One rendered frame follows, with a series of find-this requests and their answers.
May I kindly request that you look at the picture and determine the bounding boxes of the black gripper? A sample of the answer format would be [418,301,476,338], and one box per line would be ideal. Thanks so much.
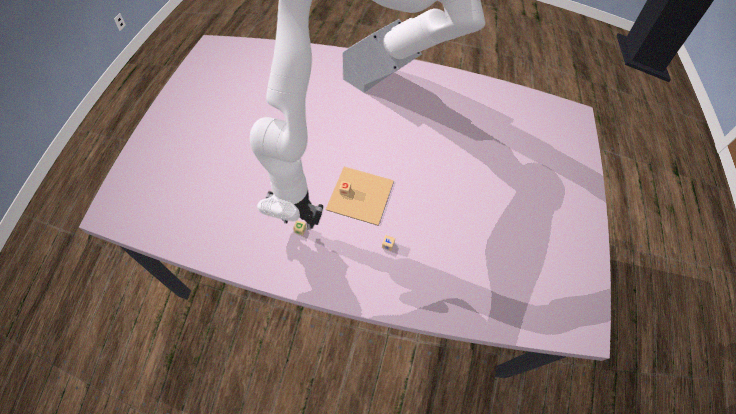
[265,189,324,230]

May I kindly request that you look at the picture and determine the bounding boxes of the tan flat mat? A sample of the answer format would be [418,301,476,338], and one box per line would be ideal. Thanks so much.
[326,167,394,225]

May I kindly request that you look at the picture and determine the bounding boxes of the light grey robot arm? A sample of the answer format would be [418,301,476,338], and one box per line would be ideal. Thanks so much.
[250,0,485,221]

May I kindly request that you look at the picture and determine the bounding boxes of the beige letter block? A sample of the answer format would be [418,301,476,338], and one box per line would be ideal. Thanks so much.
[339,181,351,196]
[382,235,395,251]
[293,220,306,235]

